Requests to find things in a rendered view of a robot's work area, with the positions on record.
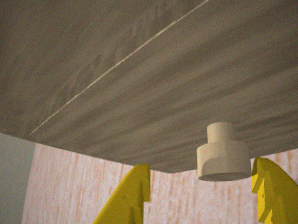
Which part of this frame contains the wooden chest of drawers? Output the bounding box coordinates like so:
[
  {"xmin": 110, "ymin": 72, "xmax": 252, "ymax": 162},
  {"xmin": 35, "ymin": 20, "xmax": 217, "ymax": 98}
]
[{"xmin": 0, "ymin": 0, "xmax": 163, "ymax": 166}]

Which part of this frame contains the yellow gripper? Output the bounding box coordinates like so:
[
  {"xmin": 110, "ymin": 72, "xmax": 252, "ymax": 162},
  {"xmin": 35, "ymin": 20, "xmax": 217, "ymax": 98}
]
[{"xmin": 93, "ymin": 157, "xmax": 298, "ymax": 224}]

